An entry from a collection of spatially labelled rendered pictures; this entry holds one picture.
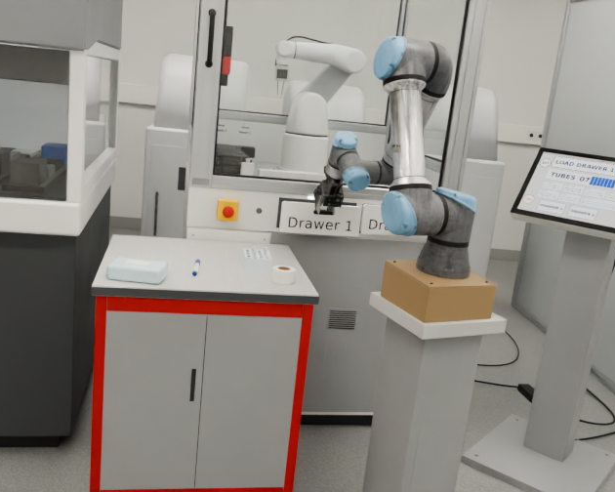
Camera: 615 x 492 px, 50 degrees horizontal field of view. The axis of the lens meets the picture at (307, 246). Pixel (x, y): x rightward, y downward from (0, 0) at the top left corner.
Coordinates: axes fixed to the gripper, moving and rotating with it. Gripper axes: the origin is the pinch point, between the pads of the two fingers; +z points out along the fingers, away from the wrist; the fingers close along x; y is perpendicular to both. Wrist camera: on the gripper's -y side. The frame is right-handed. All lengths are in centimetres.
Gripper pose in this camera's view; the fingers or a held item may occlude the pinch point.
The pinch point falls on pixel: (322, 209)
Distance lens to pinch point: 236.2
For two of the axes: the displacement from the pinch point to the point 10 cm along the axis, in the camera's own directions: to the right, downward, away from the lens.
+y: 0.9, 7.6, -6.4
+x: 9.8, 0.6, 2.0
